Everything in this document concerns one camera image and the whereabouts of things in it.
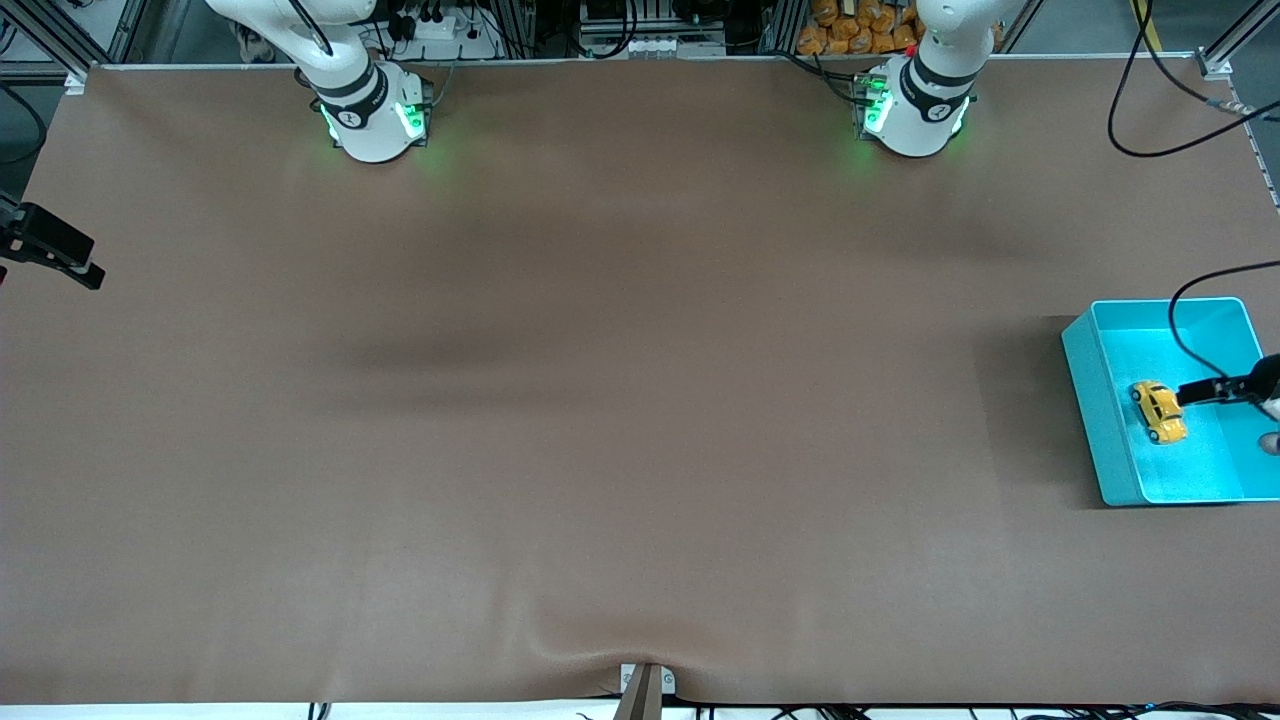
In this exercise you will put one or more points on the teal plastic bin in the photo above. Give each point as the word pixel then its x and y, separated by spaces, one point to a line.
pixel 1120 420

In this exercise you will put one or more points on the white power strip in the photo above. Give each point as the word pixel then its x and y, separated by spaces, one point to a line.
pixel 450 30

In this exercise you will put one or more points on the orange packets pile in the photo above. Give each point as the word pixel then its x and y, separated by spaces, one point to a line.
pixel 860 30

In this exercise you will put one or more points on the aluminium frame strut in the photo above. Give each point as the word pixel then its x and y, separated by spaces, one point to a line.
pixel 1235 40
pixel 60 45

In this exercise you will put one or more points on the yellow toy beetle car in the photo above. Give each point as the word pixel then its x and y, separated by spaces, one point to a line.
pixel 1160 412

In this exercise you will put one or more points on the white terminal block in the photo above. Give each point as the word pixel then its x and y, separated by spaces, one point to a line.
pixel 650 47

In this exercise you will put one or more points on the brown table mat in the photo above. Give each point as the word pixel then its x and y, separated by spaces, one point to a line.
pixel 600 400

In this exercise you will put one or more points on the metal table edge bracket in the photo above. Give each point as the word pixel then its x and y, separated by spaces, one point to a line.
pixel 645 690

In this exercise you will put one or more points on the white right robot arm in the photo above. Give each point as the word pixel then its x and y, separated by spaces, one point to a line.
pixel 375 130

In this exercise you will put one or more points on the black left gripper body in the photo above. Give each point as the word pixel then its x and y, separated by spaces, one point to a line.
pixel 1262 381

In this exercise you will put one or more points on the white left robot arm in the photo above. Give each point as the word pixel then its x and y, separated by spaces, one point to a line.
pixel 915 125

